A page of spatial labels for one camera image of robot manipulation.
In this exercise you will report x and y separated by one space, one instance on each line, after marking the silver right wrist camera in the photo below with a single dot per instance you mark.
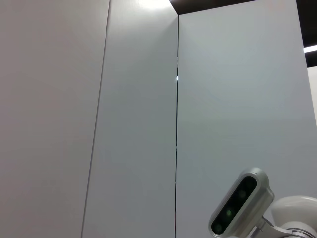
237 203

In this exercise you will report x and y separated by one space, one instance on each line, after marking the ceiling light strip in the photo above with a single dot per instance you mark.
310 48

